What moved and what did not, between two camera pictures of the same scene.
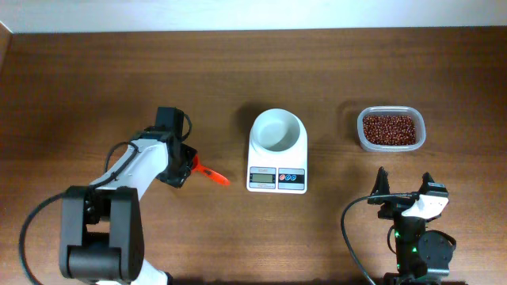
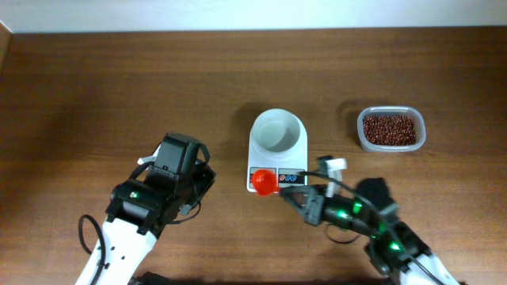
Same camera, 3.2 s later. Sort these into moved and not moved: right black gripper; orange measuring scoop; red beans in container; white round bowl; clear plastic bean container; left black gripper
Moved: right black gripper; orange measuring scoop; left black gripper
Not moved: clear plastic bean container; red beans in container; white round bowl
